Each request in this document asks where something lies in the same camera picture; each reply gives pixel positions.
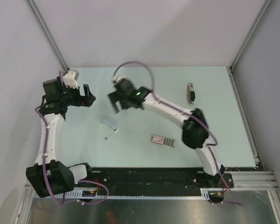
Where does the left aluminium corner post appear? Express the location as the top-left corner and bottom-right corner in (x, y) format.
(25, 0), (69, 70)

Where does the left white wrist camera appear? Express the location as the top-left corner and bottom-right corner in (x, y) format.
(61, 70), (79, 89)

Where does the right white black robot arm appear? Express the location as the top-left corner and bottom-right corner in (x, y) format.
(108, 76), (225, 187)

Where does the aluminium corner post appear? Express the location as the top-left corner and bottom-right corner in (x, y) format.
(25, 0), (69, 70)
(230, 0), (275, 72)

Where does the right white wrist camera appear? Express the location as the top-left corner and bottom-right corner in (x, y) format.
(112, 76), (125, 84)

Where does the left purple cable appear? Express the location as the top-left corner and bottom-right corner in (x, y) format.
(35, 71), (109, 208)

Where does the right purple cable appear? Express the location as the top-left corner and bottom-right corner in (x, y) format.
(113, 61), (245, 207)

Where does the purple cable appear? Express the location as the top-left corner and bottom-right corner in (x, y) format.
(113, 61), (245, 207)
(35, 71), (109, 208)

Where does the right aluminium side rail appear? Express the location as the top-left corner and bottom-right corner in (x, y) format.
(226, 66), (266, 171)

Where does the light blue stapler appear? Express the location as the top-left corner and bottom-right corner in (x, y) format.
(101, 118), (118, 133)

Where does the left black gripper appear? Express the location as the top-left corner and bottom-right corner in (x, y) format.
(60, 82), (96, 107)

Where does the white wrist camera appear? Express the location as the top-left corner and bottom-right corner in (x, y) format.
(61, 70), (79, 89)
(112, 76), (125, 84)

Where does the grey slotted cable duct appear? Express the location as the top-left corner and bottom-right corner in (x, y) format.
(33, 188), (210, 200)

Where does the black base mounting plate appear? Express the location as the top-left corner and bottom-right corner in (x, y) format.
(84, 167), (234, 189)

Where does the right aluminium corner post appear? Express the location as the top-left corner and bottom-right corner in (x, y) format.
(230, 0), (275, 72)

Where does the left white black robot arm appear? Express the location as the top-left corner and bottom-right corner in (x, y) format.
(26, 77), (96, 198)

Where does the aluminium front frame rail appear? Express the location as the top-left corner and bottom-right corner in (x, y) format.
(24, 170), (277, 190)

